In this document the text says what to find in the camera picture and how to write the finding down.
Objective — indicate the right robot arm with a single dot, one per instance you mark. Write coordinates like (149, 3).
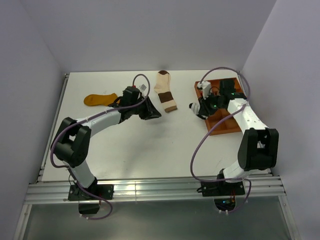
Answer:
(259, 145)

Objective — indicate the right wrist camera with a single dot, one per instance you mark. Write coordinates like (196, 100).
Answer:
(205, 87)

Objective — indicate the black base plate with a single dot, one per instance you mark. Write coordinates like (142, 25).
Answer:
(221, 188)
(104, 191)

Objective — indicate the cream brown sock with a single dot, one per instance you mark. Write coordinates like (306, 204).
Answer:
(162, 88)

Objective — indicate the white black striped sock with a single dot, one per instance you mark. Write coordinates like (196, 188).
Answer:
(195, 107)

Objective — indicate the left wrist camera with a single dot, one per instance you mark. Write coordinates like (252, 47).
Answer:
(142, 88)

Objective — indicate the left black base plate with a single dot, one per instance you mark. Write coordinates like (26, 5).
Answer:
(104, 191)

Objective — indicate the aluminium frame rail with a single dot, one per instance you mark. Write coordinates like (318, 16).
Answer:
(142, 190)

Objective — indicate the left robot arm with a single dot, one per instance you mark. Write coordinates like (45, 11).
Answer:
(71, 143)

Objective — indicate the mustard yellow sock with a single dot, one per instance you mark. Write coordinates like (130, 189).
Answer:
(93, 100)

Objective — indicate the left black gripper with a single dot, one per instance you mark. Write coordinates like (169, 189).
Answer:
(151, 112)

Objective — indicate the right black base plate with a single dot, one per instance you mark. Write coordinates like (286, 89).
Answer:
(221, 188)

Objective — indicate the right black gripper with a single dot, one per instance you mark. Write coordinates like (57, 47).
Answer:
(205, 110)

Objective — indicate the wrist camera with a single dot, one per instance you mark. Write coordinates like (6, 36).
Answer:
(142, 88)
(205, 87)

